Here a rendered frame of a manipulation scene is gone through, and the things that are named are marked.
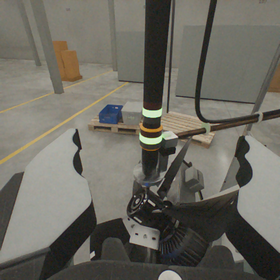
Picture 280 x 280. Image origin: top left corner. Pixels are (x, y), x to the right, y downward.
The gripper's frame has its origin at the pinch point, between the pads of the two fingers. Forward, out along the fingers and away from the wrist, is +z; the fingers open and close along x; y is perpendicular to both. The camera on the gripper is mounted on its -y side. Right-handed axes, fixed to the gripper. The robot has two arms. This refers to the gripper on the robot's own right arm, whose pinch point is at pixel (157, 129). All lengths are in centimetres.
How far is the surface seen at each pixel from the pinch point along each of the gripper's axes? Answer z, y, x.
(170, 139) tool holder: 17.1, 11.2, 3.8
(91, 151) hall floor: 218, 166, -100
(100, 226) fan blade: 29, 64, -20
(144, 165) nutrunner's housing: 15.5, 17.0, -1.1
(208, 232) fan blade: 5.8, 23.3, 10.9
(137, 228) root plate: 19, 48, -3
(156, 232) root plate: 19, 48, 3
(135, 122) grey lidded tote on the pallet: 295, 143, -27
